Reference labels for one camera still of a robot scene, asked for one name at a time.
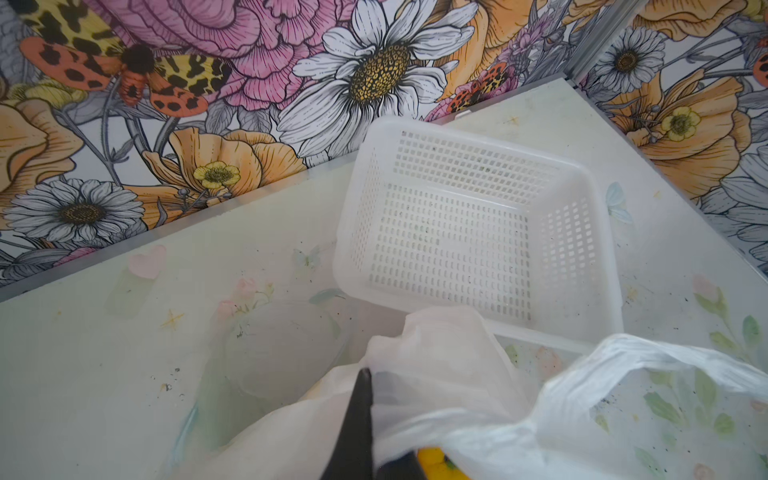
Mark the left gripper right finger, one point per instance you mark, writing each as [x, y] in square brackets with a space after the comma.
[406, 467]

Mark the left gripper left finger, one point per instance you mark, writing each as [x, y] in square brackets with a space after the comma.
[352, 457]

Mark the yellow lemon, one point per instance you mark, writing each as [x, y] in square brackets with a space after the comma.
[436, 465]

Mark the white plastic bag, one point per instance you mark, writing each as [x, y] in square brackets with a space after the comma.
[631, 409]

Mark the white plastic mesh basket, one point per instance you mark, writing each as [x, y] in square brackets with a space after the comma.
[438, 217]

